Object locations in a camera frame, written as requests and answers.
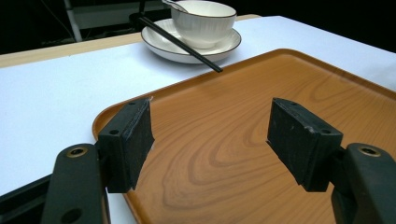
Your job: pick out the white metal stand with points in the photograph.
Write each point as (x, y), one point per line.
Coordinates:
(73, 21)

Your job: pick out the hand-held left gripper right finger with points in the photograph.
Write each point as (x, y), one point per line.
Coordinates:
(308, 149)

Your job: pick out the white ribbed bowl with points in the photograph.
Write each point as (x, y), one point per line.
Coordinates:
(204, 21)

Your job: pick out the white ribbed plate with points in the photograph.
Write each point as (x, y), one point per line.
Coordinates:
(162, 43)

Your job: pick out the wood-grain brown tray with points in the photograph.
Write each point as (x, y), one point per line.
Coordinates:
(236, 140)

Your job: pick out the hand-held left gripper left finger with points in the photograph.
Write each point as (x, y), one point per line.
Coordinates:
(124, 143)

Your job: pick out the black chopsticks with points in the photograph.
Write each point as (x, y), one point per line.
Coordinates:
(180, 43)

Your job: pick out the white spoon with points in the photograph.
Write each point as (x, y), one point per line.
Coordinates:
(174, 4)

